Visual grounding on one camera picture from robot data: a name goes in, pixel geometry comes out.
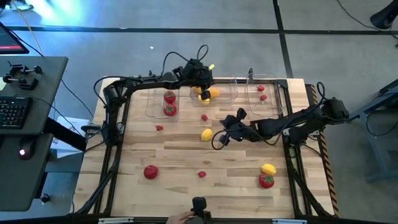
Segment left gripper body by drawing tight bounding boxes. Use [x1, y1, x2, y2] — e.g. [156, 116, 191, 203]
[179, 58, 215, 90]

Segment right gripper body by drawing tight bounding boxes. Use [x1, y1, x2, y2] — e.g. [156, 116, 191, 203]
[231, 121, 262, 143]

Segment red toy tomato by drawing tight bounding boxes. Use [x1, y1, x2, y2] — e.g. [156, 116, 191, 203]
[163, 103, 178, 118]
[163, 90, 177, 105]
[143, 164, 160, 180]
[259, 174, 275, 190]

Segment clear plastic bin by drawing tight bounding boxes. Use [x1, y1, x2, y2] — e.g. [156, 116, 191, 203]
[187, 72, 236, 106]
[142, 70, 178, 119]
[246, 72, 284, 116]

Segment yellow black hazard tape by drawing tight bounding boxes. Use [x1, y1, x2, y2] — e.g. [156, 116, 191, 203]
[306, 83, 340, 217]

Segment person's hand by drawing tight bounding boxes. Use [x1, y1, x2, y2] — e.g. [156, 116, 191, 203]
[165, 210, 196, 224]

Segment blue-grey metal stand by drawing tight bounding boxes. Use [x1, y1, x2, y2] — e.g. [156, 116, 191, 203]
[343, 79, 398, 183]

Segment white paper sheet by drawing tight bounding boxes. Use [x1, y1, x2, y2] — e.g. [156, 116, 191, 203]
[51, 116, 91, 159]

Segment black desk clamp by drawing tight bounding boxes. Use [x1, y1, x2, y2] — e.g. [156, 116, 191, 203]
[7, 62, 44, 76]
[2, 74, 40, 91]

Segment black chair base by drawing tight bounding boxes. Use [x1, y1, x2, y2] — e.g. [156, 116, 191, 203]
[369, 0, 398, 30]

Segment black computer mouse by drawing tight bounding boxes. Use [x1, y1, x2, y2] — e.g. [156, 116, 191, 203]
[17, 139, 35, 161]

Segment black keyboard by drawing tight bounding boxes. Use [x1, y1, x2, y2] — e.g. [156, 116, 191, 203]
[0, 95, 34, 129]

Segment computer monitor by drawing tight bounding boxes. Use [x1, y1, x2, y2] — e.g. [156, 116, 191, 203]
[0, 21, 30, 55]

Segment dark grey desk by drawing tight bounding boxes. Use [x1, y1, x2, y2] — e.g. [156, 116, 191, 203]
[0, 55, 69, 212]

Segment black aluminium table frame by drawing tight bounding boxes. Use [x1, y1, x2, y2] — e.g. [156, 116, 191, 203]
[73, 77, 335, 218]

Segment black table-level camera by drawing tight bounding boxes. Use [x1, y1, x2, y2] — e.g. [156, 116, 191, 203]
[191, 195, 213, 224]

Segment silver metal bracket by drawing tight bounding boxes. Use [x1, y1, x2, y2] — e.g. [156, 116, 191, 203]
[272, 219, 308, 224]
[98, 217, 134, 224]

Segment black desk cable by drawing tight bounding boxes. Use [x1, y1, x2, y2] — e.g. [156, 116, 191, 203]
[58, 77, 95, 118]

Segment black floor cable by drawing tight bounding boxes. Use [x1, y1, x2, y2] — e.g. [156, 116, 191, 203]
[335, 0, 398, 47]

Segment tan cord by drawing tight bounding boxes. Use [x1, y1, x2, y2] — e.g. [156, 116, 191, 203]
[12, 1, 45, 57]

